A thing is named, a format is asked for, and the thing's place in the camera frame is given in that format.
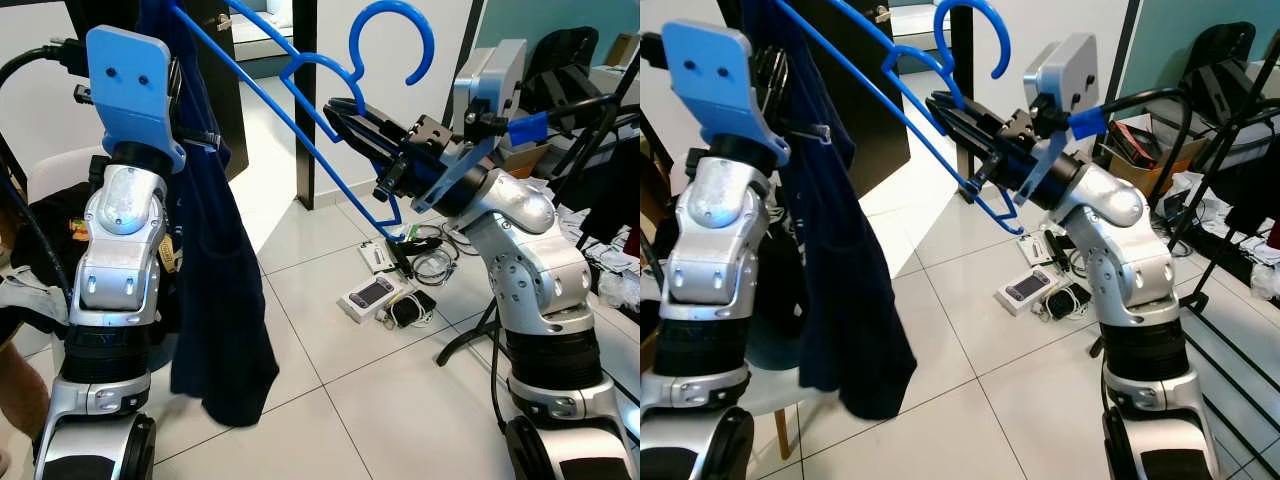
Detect navy blue printed shirt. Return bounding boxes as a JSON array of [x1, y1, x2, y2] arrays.
[[135, 0, 283, 429], [740, 0, 919, 421]]

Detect black printed t-shirt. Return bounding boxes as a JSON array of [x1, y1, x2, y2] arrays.
[[0, 185, 111, 301]]

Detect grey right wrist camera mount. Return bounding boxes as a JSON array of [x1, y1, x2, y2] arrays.
[[413, 38, 528, 213], [1010, 33, 1101, 206]]

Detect black charger white cable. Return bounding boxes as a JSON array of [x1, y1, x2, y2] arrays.
[[378, 290, 438, 329], [1040, 283, 1093, 321]]

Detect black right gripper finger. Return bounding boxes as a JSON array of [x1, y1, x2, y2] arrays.
[[927, 90, 1008, 138], [938, 106, 1003, 193], [325, 95, 413, 143], [333, 110, 403, 199]]

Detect blue plastic hanger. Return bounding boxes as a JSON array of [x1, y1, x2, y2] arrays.
[[170, 0, 438, 241], [770, 0, 1031, 236]]

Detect red black product box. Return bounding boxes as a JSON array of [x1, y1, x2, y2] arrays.
[[1112, 118, 1176, 166]]

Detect black backpack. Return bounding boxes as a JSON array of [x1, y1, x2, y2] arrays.
[[525, 28, 601, 111], [1180, 25, 1259, 106]]

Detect white handheld console box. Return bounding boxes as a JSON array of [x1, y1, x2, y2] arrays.
[[338, 275, 411, 323], [995, 265, 1066, 316]]

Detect white crumpled plastic bag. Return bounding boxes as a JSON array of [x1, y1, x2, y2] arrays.
[[590, 235, 641, 306], [1165, 170, 1280, 301]]

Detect black door frame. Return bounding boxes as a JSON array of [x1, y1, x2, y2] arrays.
[[293, 0, 318, 211], [950, 0, 977, 153]]

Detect black metal clothes rack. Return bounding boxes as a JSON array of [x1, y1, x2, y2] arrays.
[[1090, 20, 1280, 480], [437, 60, 641, 480]]

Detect blue denim jeans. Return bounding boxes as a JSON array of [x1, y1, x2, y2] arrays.
[[0, 265, 71, 341]]

